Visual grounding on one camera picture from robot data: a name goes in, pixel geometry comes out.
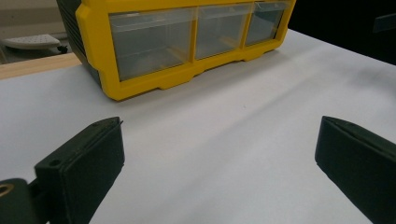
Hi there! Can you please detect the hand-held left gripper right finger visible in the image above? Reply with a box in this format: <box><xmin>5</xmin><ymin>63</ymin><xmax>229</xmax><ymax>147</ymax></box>
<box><xmin>314</xmin><ymin>115</ymin><xmax>396</xmax><ymax>224</ymax></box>

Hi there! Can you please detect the large clear plastic drawer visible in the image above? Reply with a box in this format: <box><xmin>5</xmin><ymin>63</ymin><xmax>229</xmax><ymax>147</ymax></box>
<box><xmin>108</xmin><ymin>7</ymin><xmax>196</xmax><ymax>82</ymax></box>

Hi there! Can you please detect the dark grey bar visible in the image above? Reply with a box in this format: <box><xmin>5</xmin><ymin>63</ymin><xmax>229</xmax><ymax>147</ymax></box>
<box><xmin>372</xmin><ymin>12</ymin><xmax>396</xmax><ymax>34</ymax></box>

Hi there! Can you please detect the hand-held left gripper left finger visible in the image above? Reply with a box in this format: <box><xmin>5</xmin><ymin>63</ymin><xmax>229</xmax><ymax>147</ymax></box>
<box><xmin>33</xmin><ymin>116</ymin><xmax>126</xmax><ymax>224</ymax></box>

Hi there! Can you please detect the white perforated stand base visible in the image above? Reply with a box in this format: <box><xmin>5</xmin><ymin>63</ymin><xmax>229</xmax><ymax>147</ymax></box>
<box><xmin>0</xmin><ymin>34</ymin><xmax>69</xmax><ymax>54</ymax></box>

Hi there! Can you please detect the yellow drawer organizer cabinet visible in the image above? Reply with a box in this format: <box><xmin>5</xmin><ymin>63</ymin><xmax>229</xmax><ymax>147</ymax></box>
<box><xmin>55</xmin><ymin>0</ymin><xmax>297</xmax><ymax>102</ymax></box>

